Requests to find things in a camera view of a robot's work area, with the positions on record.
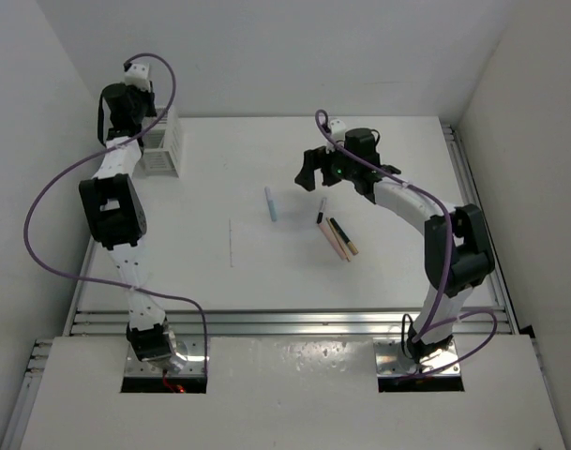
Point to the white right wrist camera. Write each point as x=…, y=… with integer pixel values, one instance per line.
x=336, y=129

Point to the black gold makeup pen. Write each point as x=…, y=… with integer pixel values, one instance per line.
x=343, y=235

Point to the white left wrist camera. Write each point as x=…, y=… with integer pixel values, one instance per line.
x=138, y=75

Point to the white front cover board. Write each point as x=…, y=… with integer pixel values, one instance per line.
x=268, y=393

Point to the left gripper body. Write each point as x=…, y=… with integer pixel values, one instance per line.
x=142, y=104

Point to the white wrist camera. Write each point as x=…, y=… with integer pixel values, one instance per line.
x=336, y=129
x=138, y=75

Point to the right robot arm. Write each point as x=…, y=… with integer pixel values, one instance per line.
x=457, y=252

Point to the white black-tipped makeup pen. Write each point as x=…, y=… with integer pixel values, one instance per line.
x=321, y=210

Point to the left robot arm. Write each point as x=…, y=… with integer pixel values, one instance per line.
x=115, y=214

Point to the pink makeup pencil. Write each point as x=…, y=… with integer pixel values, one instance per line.
x=332, y=240

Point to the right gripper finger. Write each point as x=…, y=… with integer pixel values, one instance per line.
x=330, y=172
x=312, y=161

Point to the tan makeup pencil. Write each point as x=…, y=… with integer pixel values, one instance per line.
x=339, y=240

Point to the white slotted organizer box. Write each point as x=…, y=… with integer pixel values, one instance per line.
x=163, y=146

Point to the aluminium frame rail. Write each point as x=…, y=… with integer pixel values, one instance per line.
x=377, y=321

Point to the light blue makeup pen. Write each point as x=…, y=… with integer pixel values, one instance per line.
x=271, y=204

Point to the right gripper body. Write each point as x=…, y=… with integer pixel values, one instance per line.
x=349, y=167

